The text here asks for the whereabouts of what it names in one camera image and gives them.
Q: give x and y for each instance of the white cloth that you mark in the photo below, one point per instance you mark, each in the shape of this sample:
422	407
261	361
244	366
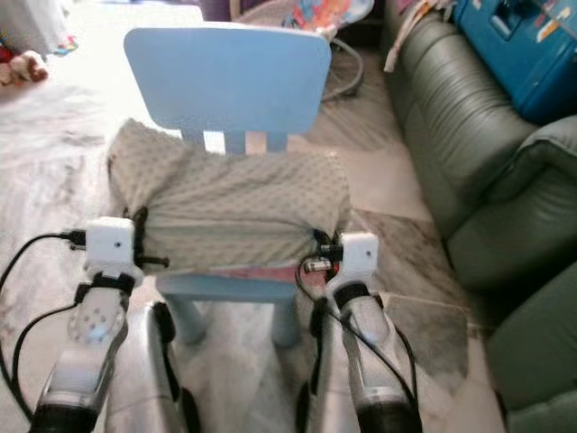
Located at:
406	32

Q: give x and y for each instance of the grey trash bin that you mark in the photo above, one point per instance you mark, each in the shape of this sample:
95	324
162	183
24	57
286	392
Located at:
32	23

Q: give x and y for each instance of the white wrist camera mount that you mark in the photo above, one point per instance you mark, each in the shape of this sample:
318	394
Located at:
110	244
361	255

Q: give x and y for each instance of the pink cloth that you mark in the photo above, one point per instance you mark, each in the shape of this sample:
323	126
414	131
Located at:
234	269

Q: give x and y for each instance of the light blue plastic child chair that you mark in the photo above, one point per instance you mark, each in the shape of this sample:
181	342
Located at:
225	81

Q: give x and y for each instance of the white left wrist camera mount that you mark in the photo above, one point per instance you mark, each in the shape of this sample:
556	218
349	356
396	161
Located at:
110	244

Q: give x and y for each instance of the green leather sofa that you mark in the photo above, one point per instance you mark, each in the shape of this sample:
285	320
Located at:
469	153

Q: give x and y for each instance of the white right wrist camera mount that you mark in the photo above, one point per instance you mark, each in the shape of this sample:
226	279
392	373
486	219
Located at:
361	255

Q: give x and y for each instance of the blue plastic toy box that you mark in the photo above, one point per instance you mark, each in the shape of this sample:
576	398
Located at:
523	50

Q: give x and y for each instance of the beige dotted pillow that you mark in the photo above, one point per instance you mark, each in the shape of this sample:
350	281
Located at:
225	203

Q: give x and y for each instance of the colourful baby bouncer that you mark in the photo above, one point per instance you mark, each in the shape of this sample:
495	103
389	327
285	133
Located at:
325	13

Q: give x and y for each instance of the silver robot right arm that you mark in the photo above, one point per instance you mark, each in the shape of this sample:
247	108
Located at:
370	361

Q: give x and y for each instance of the small plush toy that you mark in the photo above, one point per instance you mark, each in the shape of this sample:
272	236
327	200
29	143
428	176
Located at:
25	68

